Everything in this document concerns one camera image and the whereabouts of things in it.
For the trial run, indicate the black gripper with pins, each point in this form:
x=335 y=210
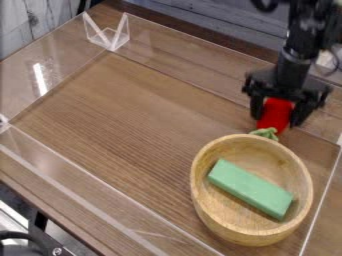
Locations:
x=299 y=88

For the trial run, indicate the red knitted fruit green stem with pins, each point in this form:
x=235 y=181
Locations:
x=276 y=118

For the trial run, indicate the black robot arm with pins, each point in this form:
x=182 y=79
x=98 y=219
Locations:
x=315 y=30

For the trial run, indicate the round wooden bowl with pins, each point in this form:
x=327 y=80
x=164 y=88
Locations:
x=232 y=219

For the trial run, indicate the green rectangular block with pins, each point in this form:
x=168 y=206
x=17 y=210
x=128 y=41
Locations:
x=260 y=193

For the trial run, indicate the clear acrylic tray walls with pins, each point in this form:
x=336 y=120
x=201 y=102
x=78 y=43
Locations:
x=104 y=129

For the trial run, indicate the clear acrylic corner bracket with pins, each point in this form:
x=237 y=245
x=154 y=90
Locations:
x=109 y=38

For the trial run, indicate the black table leg bracket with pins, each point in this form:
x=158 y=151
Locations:
x=42 y=244

